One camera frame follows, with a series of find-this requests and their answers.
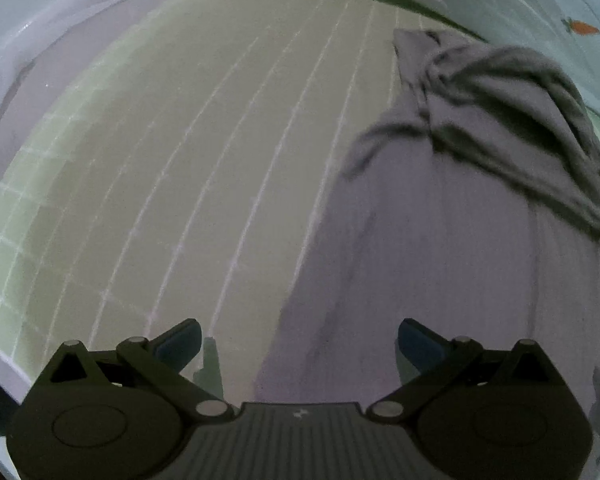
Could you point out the grey zip hoodie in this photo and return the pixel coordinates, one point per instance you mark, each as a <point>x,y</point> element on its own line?
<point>455,210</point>

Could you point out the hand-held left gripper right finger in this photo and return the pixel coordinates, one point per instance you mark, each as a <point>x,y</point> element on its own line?
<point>420,346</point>

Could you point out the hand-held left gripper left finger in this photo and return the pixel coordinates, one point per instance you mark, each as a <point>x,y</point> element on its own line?
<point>180,346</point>

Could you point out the clear plastic bag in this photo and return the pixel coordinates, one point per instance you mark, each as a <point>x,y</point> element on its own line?
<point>10,50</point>

